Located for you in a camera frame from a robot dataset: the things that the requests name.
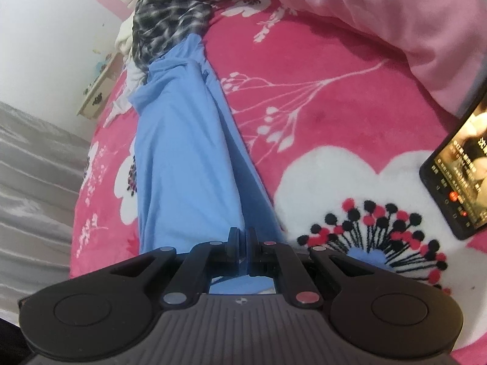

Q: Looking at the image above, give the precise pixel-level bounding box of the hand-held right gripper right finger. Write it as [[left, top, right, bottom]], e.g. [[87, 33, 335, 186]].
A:
[[247, 227, 381, 308]]

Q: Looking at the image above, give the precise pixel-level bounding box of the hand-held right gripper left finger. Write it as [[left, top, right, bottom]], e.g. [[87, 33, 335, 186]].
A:
[[110, 227, 241, 308]]

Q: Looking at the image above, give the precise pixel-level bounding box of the light blue shirt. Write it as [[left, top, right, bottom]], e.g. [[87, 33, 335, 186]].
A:
[[129, 34, 286, 295]]

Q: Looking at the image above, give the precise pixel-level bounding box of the pink floral blanket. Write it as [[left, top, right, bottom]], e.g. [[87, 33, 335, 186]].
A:
[[68, 0, 487, 365]]

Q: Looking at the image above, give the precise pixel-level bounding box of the white garment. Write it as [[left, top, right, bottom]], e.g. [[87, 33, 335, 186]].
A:
[[103, 61, 149, 128]]

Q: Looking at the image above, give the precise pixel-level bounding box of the cream bedside cabinet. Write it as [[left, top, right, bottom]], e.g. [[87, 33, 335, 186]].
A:
[[76, 51, 126, 120]]

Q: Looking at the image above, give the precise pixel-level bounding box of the grey curtain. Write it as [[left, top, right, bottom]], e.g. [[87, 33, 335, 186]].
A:
[[0, 101, 92, 297]]

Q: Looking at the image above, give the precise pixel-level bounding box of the black smartphone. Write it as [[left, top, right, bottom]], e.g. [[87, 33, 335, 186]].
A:
[[419, 95, 487, 241]]

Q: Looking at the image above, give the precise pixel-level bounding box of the cream fleece garment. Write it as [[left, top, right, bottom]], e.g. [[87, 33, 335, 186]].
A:
[[114, 19, 139, 58]]

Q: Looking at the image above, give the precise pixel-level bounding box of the black white plaid shirt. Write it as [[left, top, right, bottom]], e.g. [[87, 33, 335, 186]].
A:
[[131, 0, 214, 73]]

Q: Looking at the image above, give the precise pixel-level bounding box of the pale pink floral quilt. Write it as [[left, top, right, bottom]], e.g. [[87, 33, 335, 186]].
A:
[[177, 0, 487, 116]]

